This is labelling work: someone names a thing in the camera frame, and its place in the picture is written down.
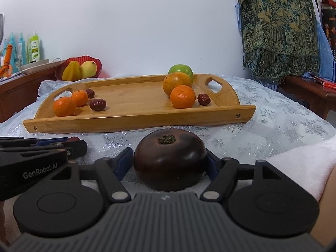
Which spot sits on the wooden cabinet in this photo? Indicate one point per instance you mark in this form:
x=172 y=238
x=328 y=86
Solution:
x=23 y=90

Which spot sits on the red fruit bowl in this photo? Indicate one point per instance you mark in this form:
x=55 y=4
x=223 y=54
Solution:
x=93 y=62

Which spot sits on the green apple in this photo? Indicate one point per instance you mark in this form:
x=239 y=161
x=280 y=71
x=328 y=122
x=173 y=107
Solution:
x=181 y=69

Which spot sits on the white serving tray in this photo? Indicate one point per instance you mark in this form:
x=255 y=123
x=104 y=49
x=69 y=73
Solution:
x=34 y=66

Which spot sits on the electric fan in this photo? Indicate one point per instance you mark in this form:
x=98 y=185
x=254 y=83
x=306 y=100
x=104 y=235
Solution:
x=1 y=26

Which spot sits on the wooden serving tray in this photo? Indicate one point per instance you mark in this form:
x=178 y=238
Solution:
x=131 y=110

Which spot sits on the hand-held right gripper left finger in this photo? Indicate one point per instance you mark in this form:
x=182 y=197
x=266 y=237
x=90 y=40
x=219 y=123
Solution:
x=123 y=164

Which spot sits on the small tangerine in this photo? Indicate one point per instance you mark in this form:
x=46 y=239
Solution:
x=79 y=98
x=64 y=106
x=183 y=96

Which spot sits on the yellow starfruit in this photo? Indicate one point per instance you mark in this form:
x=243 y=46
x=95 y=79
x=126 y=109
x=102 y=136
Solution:
x=71 y=71

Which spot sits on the translucent snowflake plastic cover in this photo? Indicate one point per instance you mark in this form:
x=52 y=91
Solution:
x=275 y=120

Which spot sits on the dark printed box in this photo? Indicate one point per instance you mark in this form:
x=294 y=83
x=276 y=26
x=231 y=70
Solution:
x=330 y=18

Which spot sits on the green label spray bottle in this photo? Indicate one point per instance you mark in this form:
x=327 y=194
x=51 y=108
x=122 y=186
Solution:
x=34 y=47

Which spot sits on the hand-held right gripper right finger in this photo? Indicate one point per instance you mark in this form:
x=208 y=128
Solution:
x=213 y=164

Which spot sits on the blue spray bottle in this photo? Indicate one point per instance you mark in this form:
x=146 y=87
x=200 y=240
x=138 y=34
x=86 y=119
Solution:
x=11 y=46
x=21 y=48

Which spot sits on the wooden side table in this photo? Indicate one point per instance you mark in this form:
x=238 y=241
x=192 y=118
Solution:
x=309 y=92

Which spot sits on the white towel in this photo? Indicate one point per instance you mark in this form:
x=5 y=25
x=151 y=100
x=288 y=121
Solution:
x=296 y=168

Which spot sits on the dark purple mangosteen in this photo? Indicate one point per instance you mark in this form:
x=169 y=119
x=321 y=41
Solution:
x=170 y=160

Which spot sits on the large yellowish orange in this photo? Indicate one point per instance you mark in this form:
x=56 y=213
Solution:
x=176 y=82

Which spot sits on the red book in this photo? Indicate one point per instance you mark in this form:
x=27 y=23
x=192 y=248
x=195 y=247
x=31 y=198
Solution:
x=324 y=82

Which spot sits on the green patterned shawl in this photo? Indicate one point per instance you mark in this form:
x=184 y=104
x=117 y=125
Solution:
x=278 y=29

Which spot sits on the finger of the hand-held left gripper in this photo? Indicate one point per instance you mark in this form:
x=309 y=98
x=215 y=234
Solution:
x=52 y=141
x=77 y=149

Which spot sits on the stack of papers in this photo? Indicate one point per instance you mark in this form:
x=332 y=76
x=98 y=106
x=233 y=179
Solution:
x=10 y=75

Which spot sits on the yellow mango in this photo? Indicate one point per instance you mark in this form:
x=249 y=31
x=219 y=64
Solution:
x=89 y=68

